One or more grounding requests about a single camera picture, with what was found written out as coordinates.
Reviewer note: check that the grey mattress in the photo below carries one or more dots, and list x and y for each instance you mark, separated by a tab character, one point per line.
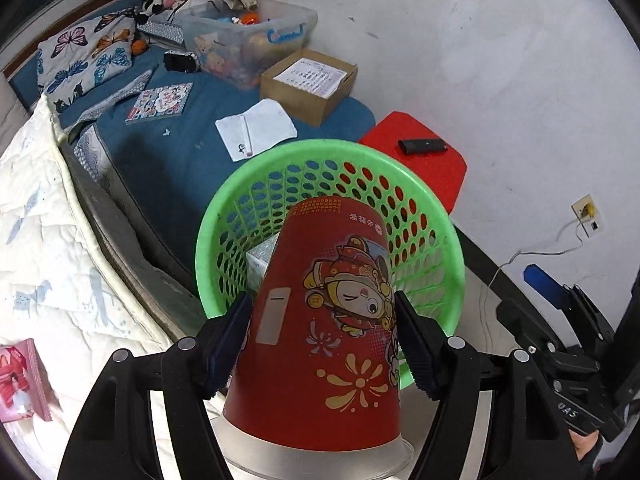
125	220

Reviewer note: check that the blue bed sheet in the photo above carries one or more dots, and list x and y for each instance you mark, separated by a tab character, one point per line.
175	170

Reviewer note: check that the clear plastic storage bin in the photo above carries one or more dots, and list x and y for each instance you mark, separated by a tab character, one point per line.
280	25

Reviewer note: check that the pink printed booklet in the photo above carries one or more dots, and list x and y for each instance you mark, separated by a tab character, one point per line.
160	102

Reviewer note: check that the green plastic basket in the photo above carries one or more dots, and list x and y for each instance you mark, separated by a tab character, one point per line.
310	150

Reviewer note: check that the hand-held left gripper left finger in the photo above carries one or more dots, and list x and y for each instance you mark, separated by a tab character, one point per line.
227	355

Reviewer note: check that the brown cardboard box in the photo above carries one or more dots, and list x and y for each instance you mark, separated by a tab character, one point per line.
310	105

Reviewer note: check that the white wall socket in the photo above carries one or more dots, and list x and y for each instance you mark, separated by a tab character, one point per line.
587	215

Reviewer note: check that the pink snack packet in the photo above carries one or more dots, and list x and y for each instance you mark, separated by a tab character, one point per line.
20	385

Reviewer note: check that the grey patterned cloth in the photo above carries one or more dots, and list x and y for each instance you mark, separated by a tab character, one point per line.
115	97

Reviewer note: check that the white flat pouch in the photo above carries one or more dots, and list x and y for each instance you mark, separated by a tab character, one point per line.
260	125

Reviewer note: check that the grey patterned long box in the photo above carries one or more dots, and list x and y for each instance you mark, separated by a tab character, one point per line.
165	32

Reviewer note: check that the large butterfly print pillow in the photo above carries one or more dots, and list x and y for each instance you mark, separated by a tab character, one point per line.
80	55

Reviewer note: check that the red printed paper cup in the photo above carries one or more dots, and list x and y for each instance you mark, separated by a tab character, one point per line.
325	310

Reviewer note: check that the black handheld device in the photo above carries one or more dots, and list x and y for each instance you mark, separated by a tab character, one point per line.
180	61

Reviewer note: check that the white quilted blanket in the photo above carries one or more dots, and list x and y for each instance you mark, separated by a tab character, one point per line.
50	260

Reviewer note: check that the red plastic stool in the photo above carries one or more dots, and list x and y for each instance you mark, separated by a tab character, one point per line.
430	175

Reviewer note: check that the small orange ball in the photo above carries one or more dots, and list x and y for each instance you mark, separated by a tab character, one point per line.
139	47

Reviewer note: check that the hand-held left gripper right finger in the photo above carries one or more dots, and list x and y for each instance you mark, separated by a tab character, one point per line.
417	355

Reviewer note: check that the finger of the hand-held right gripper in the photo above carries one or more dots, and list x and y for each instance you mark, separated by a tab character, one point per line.
545	285
565	360

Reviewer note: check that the black remote control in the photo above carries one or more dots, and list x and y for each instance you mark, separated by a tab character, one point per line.
422	146

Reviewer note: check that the white and blue milk carton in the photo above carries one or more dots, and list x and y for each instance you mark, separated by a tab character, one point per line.
261	265

